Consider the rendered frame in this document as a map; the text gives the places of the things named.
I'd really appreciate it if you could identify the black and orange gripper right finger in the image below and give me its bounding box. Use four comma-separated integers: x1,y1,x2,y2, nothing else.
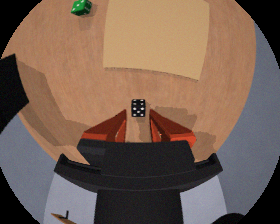
149,109,196,148

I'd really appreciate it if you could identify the black die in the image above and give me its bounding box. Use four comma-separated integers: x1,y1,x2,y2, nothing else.
131,99,146,117

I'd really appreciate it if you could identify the green die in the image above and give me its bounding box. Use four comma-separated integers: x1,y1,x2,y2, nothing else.
71,0,92,16

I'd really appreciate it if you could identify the tan square mat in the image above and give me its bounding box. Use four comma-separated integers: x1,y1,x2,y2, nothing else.
103,0,209,80

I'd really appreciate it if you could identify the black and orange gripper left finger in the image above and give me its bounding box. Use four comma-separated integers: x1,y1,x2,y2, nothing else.
81,109,127,142

